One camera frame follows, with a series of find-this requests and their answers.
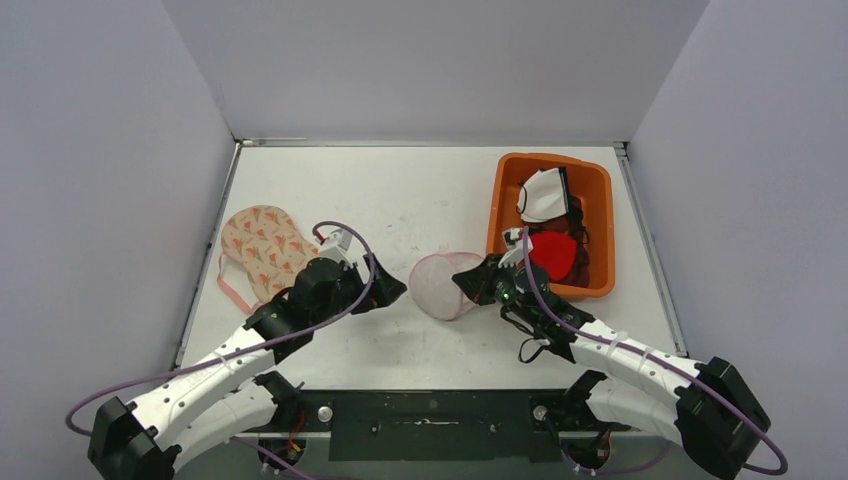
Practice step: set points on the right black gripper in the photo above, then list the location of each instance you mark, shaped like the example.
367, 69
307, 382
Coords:
488, 276

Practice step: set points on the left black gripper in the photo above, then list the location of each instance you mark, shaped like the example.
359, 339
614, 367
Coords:
386, 289

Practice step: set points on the white mesh pink-trimmed laundry bag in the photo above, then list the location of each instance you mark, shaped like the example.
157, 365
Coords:
432, 288

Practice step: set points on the floral beige bra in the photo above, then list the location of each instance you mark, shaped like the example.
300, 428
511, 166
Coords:
263, 243

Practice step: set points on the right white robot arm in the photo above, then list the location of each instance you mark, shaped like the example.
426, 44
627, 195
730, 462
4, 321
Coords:
707, 408

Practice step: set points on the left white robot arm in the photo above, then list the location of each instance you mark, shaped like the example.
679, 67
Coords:
236, 387

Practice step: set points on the dark red bra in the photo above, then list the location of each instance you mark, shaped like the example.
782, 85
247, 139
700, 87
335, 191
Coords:
572, 223

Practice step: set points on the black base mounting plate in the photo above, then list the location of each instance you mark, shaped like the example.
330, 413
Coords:
439, 425

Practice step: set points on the orange plastic basin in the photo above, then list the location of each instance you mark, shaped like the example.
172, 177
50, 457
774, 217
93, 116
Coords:
591, 184

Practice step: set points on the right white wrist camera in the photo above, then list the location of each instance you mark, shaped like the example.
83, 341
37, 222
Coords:
518, 247

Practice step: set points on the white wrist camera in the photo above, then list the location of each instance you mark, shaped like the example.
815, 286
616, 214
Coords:
518, 247
336, 246

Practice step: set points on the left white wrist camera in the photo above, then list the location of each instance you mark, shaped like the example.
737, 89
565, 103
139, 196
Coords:
336, 246

